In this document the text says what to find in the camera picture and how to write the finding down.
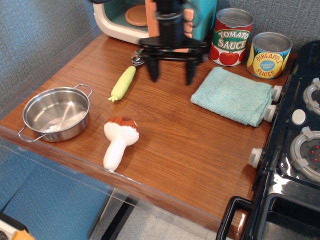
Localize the steel pot with handles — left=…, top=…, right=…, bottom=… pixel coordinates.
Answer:
left=18, top=84, right=93, bottom=143

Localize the tomato sauce can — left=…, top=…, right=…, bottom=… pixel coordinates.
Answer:
left=209, top=8, right=255, bottom=67

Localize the black toy stove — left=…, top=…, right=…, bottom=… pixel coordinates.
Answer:
left=216, top=40, right=320, bottom=240

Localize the orange and black object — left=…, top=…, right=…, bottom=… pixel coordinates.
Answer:
left=0, top=212, right=35, bottom=240

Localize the pineapple slices can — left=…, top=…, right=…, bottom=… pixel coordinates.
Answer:
left=246, top=32, right=293, bottom=80

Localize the plush mushroom toy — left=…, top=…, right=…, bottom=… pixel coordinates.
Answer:
left=103, top=116, right=140, bottom=171

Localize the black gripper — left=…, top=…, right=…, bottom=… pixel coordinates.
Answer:
left=138, top=0, right=210, bottom=85

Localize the toy microwave teal and pink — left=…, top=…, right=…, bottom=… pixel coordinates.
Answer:
left=92, top=0, right=217, bottom=44

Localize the teal folded towel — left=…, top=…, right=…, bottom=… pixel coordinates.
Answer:
left=190, top=67, right=273, bottom=127

